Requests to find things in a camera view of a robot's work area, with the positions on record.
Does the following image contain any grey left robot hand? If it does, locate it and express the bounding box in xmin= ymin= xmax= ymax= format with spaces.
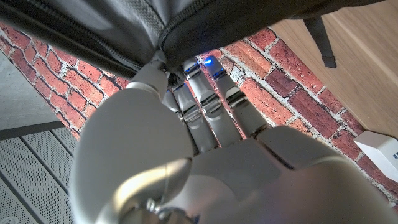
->
xmin=70 ymin=51 xmax=398 ymax=224

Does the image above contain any white power strip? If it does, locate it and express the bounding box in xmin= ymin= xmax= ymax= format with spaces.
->
xmin=353 ymin=130 xmax=398 ymax=184

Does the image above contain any black backpack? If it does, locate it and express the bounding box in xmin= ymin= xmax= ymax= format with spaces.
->
xmin=0 ymin=0 xmax=386 ymax=80

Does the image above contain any brick print backdrop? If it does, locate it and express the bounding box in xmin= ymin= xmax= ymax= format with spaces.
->
xmin=0 ymin=21 xmax=398 ymax=212

